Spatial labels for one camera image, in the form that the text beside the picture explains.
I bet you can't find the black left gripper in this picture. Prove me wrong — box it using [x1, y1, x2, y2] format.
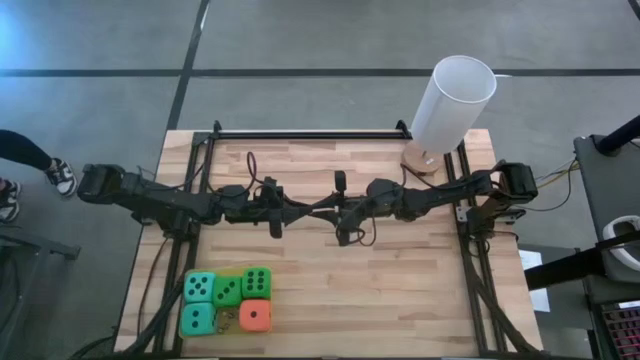
[251, 175, 329, 225]

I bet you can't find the black right camera cable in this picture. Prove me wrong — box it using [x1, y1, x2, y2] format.
[347, 209, 377, 248]

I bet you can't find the yellow translucent plastic bin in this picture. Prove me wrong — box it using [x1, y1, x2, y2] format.
[177, 264, 275, 340]

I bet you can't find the black equipment cart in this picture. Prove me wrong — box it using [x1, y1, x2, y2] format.
[523, 113, 640, 360]

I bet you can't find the teal foam die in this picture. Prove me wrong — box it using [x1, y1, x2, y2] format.
[179, 302, 219, 337]
[183, 271, 217, 305]

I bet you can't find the person's leg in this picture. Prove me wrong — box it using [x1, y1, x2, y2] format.
[0, 128, 54, 171]

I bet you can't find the black left camera cable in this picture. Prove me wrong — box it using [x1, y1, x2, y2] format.
[243, 151, 269, 194]

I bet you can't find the white rounded device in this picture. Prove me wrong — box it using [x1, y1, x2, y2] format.
[601, 214, 640, 274]

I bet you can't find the thin yellow cable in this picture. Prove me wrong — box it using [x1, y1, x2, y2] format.
[534, 162, 581, 190]

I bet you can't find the white paper sheet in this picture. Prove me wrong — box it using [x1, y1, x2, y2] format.
[517, 248, 552, 314]

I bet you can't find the white lamp with wooden base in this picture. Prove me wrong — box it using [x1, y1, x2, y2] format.
[400, 54, 498, 177]

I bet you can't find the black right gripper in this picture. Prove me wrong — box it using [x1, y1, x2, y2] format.
[312, 169, 406, 226]

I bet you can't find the black metal floor stand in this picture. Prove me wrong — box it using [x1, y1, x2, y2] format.
[0, 217, 81, 351]

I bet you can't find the black camera cable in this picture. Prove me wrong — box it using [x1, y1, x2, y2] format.
[243, 151, 269, 194]
[347, 209, 377, 248]

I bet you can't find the green foam die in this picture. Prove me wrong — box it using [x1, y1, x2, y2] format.
[213, 275, 245, 309]
[241, 266, 273, 300]

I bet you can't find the person's foot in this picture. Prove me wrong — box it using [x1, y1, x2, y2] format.
[43, 157, 79, 197]
[0, 179, 22, 224]

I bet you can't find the orange foam die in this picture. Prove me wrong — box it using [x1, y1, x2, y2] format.
[238, 298, 273, 334]

